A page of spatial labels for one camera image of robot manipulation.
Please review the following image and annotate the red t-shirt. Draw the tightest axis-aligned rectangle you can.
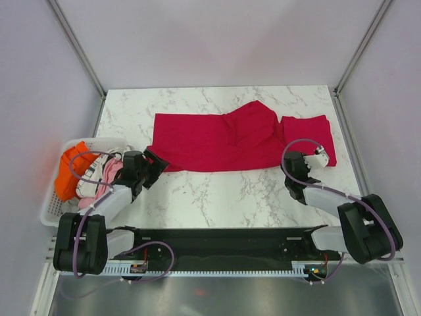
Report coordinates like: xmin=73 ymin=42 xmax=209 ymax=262
xmin=278 ymin=115 xmax=337 ymax=167
xmin=149 ymin=101 xmax=285 ymax=172

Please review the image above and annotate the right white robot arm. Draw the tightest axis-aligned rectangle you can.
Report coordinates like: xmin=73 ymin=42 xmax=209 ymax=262
xmin=281 ymin=149 xmax=403 ymax=264

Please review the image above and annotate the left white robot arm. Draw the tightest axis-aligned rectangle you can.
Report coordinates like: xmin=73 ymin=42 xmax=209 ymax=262
xmin=53 ymin=149 xmax=169 ymax=278

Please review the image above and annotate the pink t-shirt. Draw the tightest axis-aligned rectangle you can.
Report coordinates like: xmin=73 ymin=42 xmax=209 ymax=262
xmin=78 ymin=159 xmax=124 ymax=211

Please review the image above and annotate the folded red t-shirt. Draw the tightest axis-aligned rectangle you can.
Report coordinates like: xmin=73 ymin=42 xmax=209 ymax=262
xmin=278 ymin=115 xmax=337 ymax=167

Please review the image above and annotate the white printed t-shirt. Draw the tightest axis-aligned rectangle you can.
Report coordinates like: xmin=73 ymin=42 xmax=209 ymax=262
xmin=76 ymin=145 xmax=132 ymax=201

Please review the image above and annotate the orange t-shirt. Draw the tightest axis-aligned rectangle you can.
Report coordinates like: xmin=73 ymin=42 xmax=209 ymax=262
xmin=54 ymin=142 xmax=98 ymax=202

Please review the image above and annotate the grey t-shirt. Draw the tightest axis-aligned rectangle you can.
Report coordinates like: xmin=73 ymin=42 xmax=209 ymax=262
xmin=61 ymin=199 xmax=80 ymax=213

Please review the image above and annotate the white plastic laundry basket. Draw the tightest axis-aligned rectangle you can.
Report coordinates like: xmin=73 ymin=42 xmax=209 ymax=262
xmin=39 ymin=137 xmax=128 ymax=227

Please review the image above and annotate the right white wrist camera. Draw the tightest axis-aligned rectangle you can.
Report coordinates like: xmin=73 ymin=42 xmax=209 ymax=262
xmin=304 ymin=146 xmax=330 ymax=171

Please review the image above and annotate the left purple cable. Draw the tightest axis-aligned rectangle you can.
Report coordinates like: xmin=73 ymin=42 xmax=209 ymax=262
xmin=68 ymin=150 xmax=176 ymax=300

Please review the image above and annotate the purple cable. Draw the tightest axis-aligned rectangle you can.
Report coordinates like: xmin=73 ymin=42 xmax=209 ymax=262
xmin=68 ymin=150 xmax=176 ymax=300
xmin=281 ymin=138 xmax=397 ymax=286

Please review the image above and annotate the right aluminium frame post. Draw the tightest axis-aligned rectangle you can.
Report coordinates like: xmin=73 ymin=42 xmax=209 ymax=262
xmin=332 ymin=0 xmax=395 ymax=96

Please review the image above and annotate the aluminium frame post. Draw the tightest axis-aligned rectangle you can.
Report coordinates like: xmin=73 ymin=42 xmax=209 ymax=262
xmin=45 ymin=0 xmax=107 ymax=99
xmin=332 ymin=0 xmax=395 ymax=96

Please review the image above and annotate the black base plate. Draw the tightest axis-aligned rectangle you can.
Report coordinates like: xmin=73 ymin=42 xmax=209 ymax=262
xmin=123 ymin=228 xmax=340 ymax=271

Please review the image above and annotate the white slotted cable duct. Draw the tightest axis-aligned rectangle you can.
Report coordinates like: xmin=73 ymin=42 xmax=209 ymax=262
xmin=100 ymin=261 xmax=327 ymax=278

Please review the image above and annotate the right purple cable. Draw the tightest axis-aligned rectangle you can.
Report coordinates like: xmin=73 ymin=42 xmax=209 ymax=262
xmin=281 ymin=138 xmax=397 ymax=286

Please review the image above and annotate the left aluminium frame post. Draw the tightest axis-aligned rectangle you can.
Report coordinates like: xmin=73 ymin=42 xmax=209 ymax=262
xmin=45 ymin=0 xmax=107 ymax=99

